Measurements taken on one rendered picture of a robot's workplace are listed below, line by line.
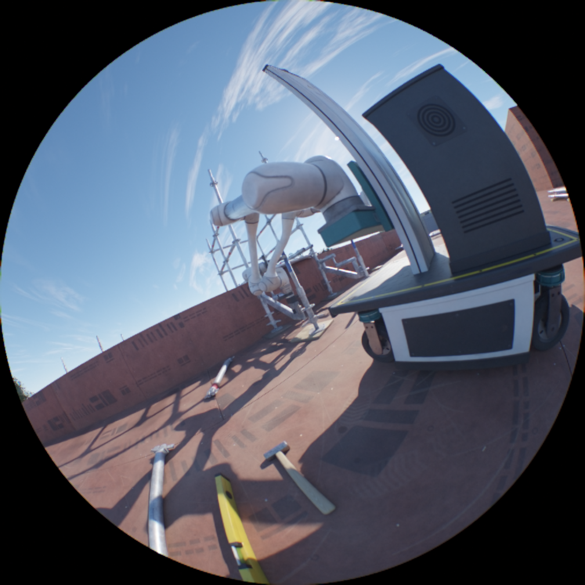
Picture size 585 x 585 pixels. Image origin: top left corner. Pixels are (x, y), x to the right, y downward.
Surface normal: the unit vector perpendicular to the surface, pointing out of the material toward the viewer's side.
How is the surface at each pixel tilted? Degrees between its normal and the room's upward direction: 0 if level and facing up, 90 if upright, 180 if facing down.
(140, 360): 90
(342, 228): 90
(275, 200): 147
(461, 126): 90
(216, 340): 90
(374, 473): 0
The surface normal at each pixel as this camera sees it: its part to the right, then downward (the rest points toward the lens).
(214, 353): 0.51, -0.18
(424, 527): -0.42, -0.91
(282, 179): 0.35, 0.28
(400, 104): -0.75, 0.38
